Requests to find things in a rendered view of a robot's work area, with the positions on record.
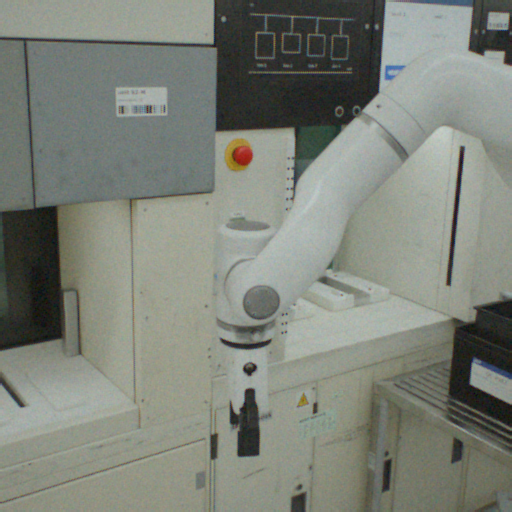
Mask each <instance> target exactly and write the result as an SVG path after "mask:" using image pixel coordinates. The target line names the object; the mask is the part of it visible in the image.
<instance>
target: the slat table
mask: <svg viewBox="0 0 512 512"><path fill-rule="evenodd" d="M450 368H451V359H449V360H446V361H443V362H440V363H435V364H432V365H429V366H426V367H421V368H418V369H415V370H411V371H408V372H405V373H401V374H397V375H394V376H391V377H388V378H383V380H381V379H380V381H377V382H374V383H373V402H372V416H371V430H370V444H369V450H370V451H371V453H373V454H374V455H376V456H375V470H374V471H372V470H371V468H369V467H368V473H367V487H366V500H365V512H380V511H381V498H382V486H383V472H384V459H385V446H386V433H387V421H388V407H389V402H391V403H393V404H395V405H396V406H398V407H400V408H403V409H405V410H407V411H408V412H410V413H412V415H414V416H416V417H417V418H420V419H422V420H424V421H426V422H427V423H429V424H431V425H433V426H436V427H437V428H439V430H441V431H443V432H445V433H447V434H448V435H450V436H453V437H455V438H457V439H458V440H460V441H462V442H464V443H467V445H468V446H470V447H472V448H474V449H476V450H477V451H479V452H481V453H484V454H486V455H488V456H489V457H491V459H493V460H495V461H498V462H499V463H501V464H503V465H505V466H507V467H508V468H510V469H512V448H511V447H509V446H507V445H505V444H503V443H501V442H498V440H496V439H495V438H497V439H500V441H502V442H504V443H506V444H508V445H510V446H512V440H511V438H509V437H507V436H505V435H503V434H501V433H500V432H502V433H504V434H506V435H508V436H510V437H512V431H510V430H508V429H506V428H504V427H503V426H505V427H507V428H509V429H511V430H512V428H510V427H508V426H507V425H505V424H503V422H501V421H498V420H496V419H494V418H492V417H490V416H488V415H486V414H483V413H481V412H480V411H478V410H476V408H474V407H472V406H469V405H467V404H465V403H463V402H461V401H459V400H457V399H456V398H453V397H451V396H449V395H448V391H446V390H448V388H449V385H447V384H449V379H448V378H450ZM446 377H447V378H446ZM436 379H439V380H441V381H443V382H445V383H447V384H445V383H443V382H441V381H439V380H436ZM429 382H431V383H433V384H435V385H437V386H440V387H442V388H444V389H446V390H444V389H442V388H440V387H437V386H435V385H433V384H431V383H429ZM419 384H422V385H424V386H426V387H428V388H430V389H432V390H434V391H436V392H439V393H441V395H443V396H444V397H443V396H441V395H439V393H436V392H434V391H432V390H430V389H428V388H426V387H424V386H422V385H419ZM412 387H414V388H416V389H418V390H421V391H423V392H425V393H427V394H429V396H430V397H432V398H434V399H432V398H430V397H428V396H426V394H424V393H423V392H421V391H418V390H416V389H414V388H412ZM404 390H406V391H408V392H410V393H412V394H414V395H416V397H418V398H421V399H423V400H425V401H426V402H424V401H422V400H419V399H417V398H415V397H413V395H411V394H410V393H408V392H406V391H404ZM457 402H458V403H460V404H462V405H464V406H466V407H468V408H471V410H473V411H475V412H477V413H479V414H481V415H483V416H486V417H488V418H490V419H492V420H494V421H496V422H498V423H501V425H503V426H501V425H498V423H496V422H494V421H492V420H490V419H488V418H486V417H483V416H481V415H479V414H477V413H475V412H473V411H471V410H468V408H466V407H464V406H462V405H460V404H458V403H457ZM447 405H449V406H451V407H454V408H456V409H458V411H460V412H462V413H464V414H466V415H468V416H471V417H472V418H474V419H476V420H478V421H480V422H482V423H485V424H487V426H489V427H491V428H493V429H495V430H497V431H499V432H497V431H495V430H493V429H491V428H489V427H487V426H485V424H482V423H480V422H478V421H476V420H474V419H472V418H470V417H467V416H465V415H463V414H461V413H460V412H458V411H456V409H454V408H451V407H449V406H447ZM439 408H441V409H443V410H445V412H447V413H448V414H450V415H453V416H455V417H457V418H459V419H461V420H463V421H465V422H467V423H470V424H472V425H473V427H475V428H477V429H479V430H481V431H483V432H486V433H488V434H490V435H492V436H494V437H495V438H493V437H491V436H489V435H487V434H485V433H482V432H480V431H478V430H476V429H474V428H473V427H471V425H469V424H466V423H464V422H462V421H460V420H458V419H456V418H454V417H453V416H450V415H448V414H446V413H444V412H443V411H442V410H440V409H439ZM497 510H498V505H497V500H495V501H493V502H490V503H488V504H486V505H484V506H482V508H480V509H478V510H475V511H473V512H495V511H497Z"/></svg>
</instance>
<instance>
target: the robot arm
mask: <svg viewBox="0 0 512 512"><path fill-rule="evenodd" d="M441 127H448V128H451V129H454V130H458V131H460V132H463V133H465V134H468V135H471V136H473V137H477V138H479V139H481V142H482V146H483V148H484V151H485V153H486V155H487V156H488V158H489V160H490V162H491V164H493V166H494V168H495V169H496V171H497V172H498V174H499V175H500V176H501V178H502V179H503V180H504V182H505V184H506V185H507V186H508V188H510V189H511V190H512V67H511V66H508V65H505V64H502V63H499V62H496V61H493V60H491V59H488V58H484V57H482V56H479V55H477V54H474V52H472V53H471V51H467V50H464V49H460V48H455V47H437V48H432V50H429V51H427V52H425V53H423V54H421V55H419V56H417V57H415V58H414V59H413V60H412V61H411V62H409V63H408V64H407V66H406V67H405V68H404V69H403V70H402V71H400V72H399V73H398V74H397V75H396V76H395V77H394V78H393V79H392V80H391V81H390V83H389V84H388V85H387V86H386V87H385V88H383V89H382V90H381V91H380V92H379V93H378V95H377V96H376V97H375V98H374V99H373V101H372V102H371V103H370V104H369V105H368V106H366V107H365V108H364V109H363V110H362V111H361V112H360V113H359V114H358V115H357V116H356V117H355V119H354V120H353V121H352V122H351V123H350V124H349V125H347V127H346V128H345V129H344V130H343V131H342V132H341V133H340V134H339V135H338V136H337V138H336V139H335V140H334V141H333V142H332V143H331V144H329V145H328V146H327V148H326V149H325V150H324V151H323V152H322V153H321V154H320V155H319V157H318V158H317V159H316V160H315V161H314V162H313V163H312V164H311V166H309V167H308V168H307V169H306V170H305V171H304V173H303V174H302V175H301V178H300V179H299V181H298V183H297V186H296V190H295V199H294V202H293V205H292V208H291V210H289V212H288V214H287V216H286V219H285V221H284V222H283V224H282V226H281V227H280V229H279V230H278V229H277V228H276V227H275V226H273V225H271V224H267V223H263V222H257V221H236V222H230V223H226V224H223V225H221V226H220V227H219V228H218V230H217V321H216V332H217V334H218V336H219V339H220V341H221V343H223V345H224V346H226V347H227V386H228V392H230V396H231V399H230V424H231V425H239V430H238V431H237V455H238V456H239V458H244V456H257V457H258V455H259V454H260V427H259V411H258V408H259V410H260V413H262V412H263V413H266V412H267V410H268V397H267V356H266V346H268V345H270V343H271V342H272V339H273V337H274V336H275V334H276V318H277V317H278V316H280V315H281V314H282V313H284V312H285V311H286V310H287V309H288V308H289V307H291V306H292V305H293V304H294V302H296V301H297V300H298V299H299V298H300V297H301V296H302V295H303V294H304V293H305V292H306V291H307V290H308V289H309V287H310V286H312V285H313V284H314V283H315V281H316V280H317V279H318V278H319V277H320V275H321V274H322V273H323V272H324V271H325V269H326V268H327V266H328V265H329V263H330V262H332V259H333V258H334V256H335V254H336V252H337V250H338V248H339V246H340V243H341V241H342V237H343V234H344V230H345V227H346V224H347V222H348V220H349V217H350V216H352V215H353V213H354V212H355V211H356V210H357V209H358V208H359V207H360V206H361V205H362V204H363V203H364V202H365V201H366V200H367V199H368V197H369V196H371V195H372V194H373V193H374V192H375V191H376V190H377V189H378V188H379V187H380V186H381V185H382V184H383V183H384V182H385V181H386V180H387V179H389V177H390V176H391V175H392V174H393V173H394V172H395V171H396V170H397V169H398V168H399V167H400V166H401V165H402V164H403V163H404V162H405V161H407V160H408V158H409V157H410V156H411V155H412V154H413V153H414V152H415V151H416V150H417V149H418V148H419V147H420V146H421V145H422V144H424V143H425V142H426V140H427V139H428V138H429V137H430V136H431V135H432V134H433V133H434V132H435V131H436V130H437V129H438V128H441ZM243 424H244V425H243Z"/></svg>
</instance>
